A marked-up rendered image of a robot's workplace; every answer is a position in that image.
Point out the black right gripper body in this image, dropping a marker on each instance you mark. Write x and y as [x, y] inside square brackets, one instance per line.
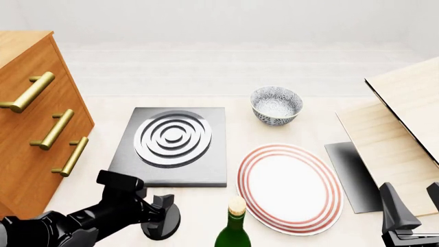
[411, 239]

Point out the white plate with red rings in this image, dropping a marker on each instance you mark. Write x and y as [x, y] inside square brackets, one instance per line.
[291, 190]

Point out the bottle cork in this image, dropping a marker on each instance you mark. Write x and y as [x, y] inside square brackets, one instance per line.
[237, 205]

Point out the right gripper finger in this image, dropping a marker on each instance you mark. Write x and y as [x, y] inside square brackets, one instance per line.
[434, 193]
[394, 208]

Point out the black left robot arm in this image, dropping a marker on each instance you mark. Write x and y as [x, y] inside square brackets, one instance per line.
[51, 229]

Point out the pale wooden box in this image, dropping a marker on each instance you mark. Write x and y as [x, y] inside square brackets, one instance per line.
[387, 144]

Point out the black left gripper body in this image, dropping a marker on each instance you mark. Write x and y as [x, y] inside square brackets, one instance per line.
[120, 187]

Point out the brown wooden cabinet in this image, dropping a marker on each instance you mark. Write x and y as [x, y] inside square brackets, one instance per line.
[31, 187]

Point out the green glass bottle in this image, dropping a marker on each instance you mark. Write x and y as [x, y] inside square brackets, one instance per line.
[233, 234]

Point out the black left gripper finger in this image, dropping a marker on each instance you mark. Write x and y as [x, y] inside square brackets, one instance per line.
[164, 202]

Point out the brown wooden drawer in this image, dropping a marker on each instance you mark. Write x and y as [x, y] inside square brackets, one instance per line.
[51, 59]
[20, 128]
[34, 190]

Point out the flat black stove plate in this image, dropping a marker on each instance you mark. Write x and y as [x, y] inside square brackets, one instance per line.
[205, 164]

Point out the round black stove knob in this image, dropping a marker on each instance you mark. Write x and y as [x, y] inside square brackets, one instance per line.
[165, 229]

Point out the blue patterned bowl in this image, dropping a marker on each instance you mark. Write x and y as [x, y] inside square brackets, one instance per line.
[276, 108]

